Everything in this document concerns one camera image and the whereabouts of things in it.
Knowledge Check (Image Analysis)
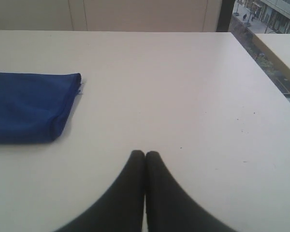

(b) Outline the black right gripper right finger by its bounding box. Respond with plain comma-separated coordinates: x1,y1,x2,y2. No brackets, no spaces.
145,151,234,232

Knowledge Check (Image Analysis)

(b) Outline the white neighbouring table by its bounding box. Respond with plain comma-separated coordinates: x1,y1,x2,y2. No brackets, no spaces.
253,33,290,81

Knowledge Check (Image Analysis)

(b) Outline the blue towel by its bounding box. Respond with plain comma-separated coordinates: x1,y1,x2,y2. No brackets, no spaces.
0,72,82,144

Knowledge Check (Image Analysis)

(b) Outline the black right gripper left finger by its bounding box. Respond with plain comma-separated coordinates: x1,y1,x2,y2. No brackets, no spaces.
58,150,145,232

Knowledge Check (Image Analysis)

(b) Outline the black window frame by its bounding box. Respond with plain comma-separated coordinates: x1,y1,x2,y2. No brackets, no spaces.
216,0,235,32

